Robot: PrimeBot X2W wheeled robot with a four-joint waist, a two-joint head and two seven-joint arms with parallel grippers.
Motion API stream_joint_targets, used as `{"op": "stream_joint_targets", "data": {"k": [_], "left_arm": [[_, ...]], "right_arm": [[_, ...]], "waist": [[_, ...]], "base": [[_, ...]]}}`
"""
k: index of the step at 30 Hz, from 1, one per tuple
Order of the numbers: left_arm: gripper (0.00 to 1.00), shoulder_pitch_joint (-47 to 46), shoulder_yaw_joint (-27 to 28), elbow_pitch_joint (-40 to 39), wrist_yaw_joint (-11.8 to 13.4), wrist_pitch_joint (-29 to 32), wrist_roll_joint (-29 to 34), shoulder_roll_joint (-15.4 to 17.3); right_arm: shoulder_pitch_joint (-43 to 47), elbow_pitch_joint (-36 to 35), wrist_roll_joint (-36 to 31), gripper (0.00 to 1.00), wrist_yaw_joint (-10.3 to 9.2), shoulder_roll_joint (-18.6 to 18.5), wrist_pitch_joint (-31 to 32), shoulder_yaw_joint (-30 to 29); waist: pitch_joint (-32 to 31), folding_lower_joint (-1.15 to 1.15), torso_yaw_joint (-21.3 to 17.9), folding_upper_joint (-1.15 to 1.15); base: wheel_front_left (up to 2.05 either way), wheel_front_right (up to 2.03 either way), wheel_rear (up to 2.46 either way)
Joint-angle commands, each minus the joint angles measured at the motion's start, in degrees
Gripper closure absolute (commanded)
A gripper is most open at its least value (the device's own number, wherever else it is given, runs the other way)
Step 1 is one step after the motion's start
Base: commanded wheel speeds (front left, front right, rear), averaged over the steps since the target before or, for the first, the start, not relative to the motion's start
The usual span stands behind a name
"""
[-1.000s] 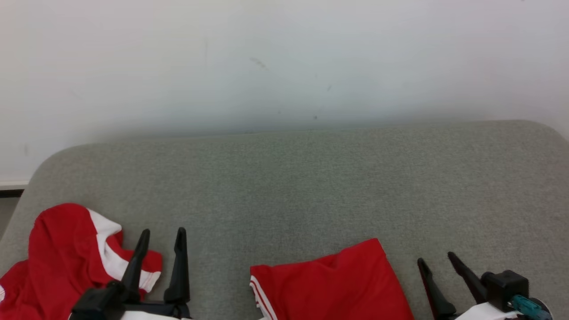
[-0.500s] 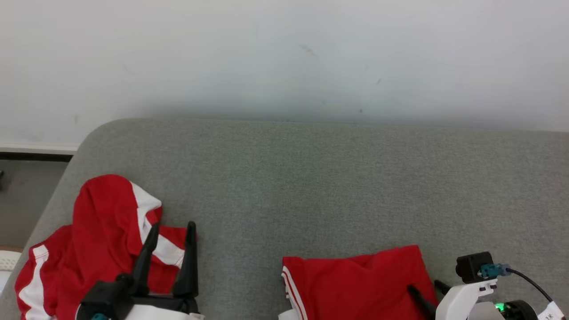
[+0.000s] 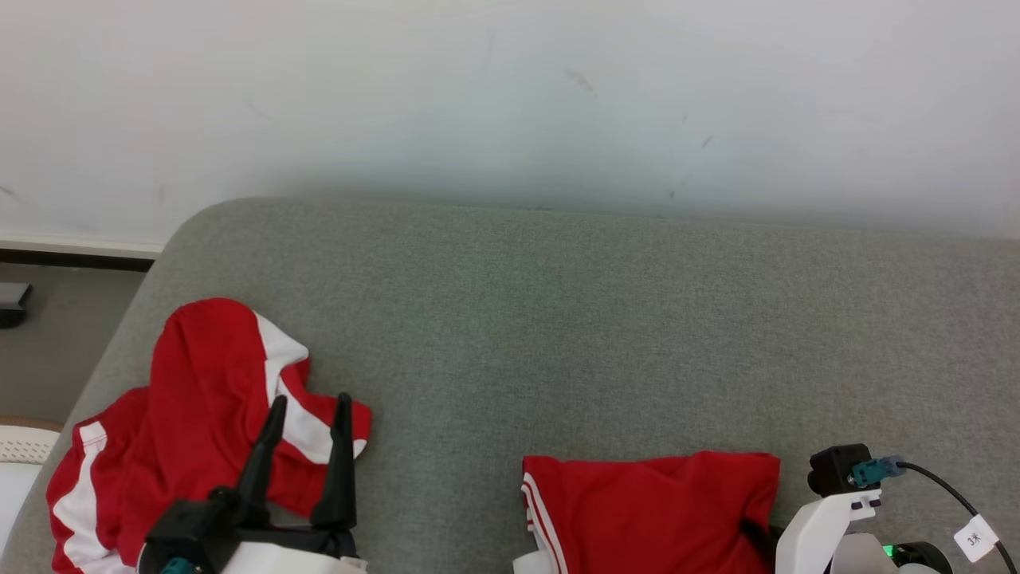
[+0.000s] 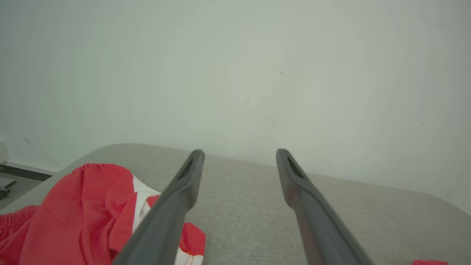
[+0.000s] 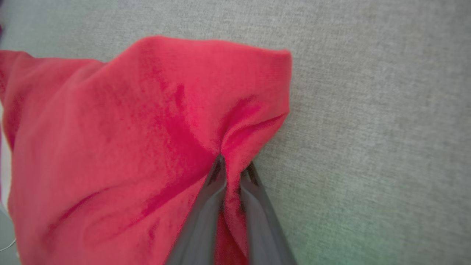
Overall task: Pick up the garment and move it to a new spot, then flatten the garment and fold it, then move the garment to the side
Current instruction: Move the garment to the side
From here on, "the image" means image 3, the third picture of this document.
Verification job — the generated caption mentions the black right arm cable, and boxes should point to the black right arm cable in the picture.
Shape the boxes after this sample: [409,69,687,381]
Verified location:
[849,456,1020,574]

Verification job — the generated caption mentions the red shorts with white stripes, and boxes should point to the red shorts with white stripes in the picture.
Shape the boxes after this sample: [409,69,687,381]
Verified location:
[46,298,373,574]

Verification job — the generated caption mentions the white wall baseboard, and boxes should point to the white wall baseboard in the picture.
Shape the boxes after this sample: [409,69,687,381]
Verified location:
[0,234,166,273]

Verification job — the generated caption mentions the white right cable tag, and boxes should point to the white right cable tag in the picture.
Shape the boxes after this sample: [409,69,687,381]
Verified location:
[953,514,1000,564]

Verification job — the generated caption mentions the dark grey floor object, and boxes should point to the dark grey floor object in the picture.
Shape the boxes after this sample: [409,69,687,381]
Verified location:
[0,282,33,329]

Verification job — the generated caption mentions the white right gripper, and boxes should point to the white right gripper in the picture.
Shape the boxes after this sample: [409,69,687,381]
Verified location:
[739,488,884,574]

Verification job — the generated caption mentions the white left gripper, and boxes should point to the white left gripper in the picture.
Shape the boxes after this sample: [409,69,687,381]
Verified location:
[231,392,369,574]

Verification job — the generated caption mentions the red Bulls 23 jersey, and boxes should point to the red Bulls 23 jersey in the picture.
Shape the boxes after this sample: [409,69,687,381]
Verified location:
[514,451,782,574]

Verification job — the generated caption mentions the white laundry basket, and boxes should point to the white laundry basket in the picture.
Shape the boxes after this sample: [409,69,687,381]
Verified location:
[0,424,63,551]

